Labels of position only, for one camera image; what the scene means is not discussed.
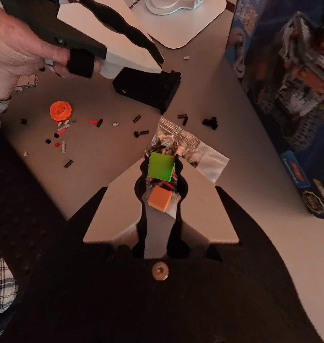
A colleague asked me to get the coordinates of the white booklet stand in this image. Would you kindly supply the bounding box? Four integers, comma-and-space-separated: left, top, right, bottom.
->
124, 0, 227, 49

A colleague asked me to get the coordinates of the green foam cube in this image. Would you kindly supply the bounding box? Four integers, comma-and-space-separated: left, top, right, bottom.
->
147, 152, 176, 182

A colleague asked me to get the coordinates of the person's left hand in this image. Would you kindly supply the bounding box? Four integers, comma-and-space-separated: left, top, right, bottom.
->
0, 1, 103, 101

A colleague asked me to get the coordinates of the black perforated building plate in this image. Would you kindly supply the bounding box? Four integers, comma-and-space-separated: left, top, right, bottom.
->
112, 67, 182, 115

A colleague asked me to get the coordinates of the orange gear wheel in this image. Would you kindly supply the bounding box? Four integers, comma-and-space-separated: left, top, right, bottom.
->
49, 101, 72, 121

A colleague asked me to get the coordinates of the orange foam cube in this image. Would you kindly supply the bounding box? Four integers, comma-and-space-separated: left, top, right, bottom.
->
147, 186, 173, 213

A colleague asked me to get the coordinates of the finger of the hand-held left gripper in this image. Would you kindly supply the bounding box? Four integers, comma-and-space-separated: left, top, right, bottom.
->
80, 0, 165, 65
57, 2, 163, 74

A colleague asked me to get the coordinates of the black perforated pad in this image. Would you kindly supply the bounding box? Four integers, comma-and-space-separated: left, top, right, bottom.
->
0, 129, 71, 295

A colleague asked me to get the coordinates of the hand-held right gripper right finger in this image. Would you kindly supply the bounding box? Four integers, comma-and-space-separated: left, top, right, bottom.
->
166, 155, 239, 259

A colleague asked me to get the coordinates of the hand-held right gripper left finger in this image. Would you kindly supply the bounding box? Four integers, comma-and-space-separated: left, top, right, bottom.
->
83, 157, 149, 259

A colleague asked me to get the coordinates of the blue robot kit box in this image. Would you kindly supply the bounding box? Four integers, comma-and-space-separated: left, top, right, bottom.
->
225, 0, 324, 221

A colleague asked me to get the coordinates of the clear plastic parts bag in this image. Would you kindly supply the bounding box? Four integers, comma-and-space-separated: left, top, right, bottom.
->
144, 116, 230, 215

